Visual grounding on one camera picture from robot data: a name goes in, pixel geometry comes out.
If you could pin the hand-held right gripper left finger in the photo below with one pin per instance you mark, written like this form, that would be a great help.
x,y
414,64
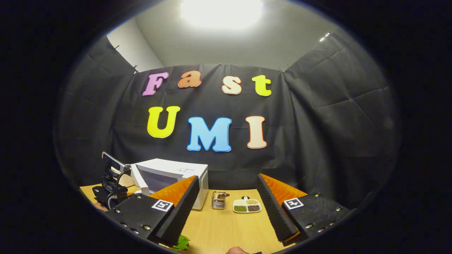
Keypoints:
x,y
180,215

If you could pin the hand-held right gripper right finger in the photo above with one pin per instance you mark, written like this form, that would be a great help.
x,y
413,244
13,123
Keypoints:
x,y
275,211

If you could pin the lettuce sandwich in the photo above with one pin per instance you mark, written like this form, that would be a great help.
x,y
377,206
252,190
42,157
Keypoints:
x,y
182,243

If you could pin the white microwave oven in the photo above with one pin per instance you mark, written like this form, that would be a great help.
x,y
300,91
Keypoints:
x,y
169,165

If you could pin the white divided dish of beans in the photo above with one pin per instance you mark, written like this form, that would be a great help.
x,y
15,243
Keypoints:
x,y
247,207

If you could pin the brown spoon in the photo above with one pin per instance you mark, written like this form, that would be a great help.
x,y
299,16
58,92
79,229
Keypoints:
x,y
224,194

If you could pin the black backdrop cloth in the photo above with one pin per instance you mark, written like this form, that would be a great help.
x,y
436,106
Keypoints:
x,y
317,141

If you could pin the small ceiling light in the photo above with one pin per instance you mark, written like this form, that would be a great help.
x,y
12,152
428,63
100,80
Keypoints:
x,y
324,37

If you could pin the large ceiling light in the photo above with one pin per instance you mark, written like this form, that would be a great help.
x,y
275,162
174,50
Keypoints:
x,y
221,12

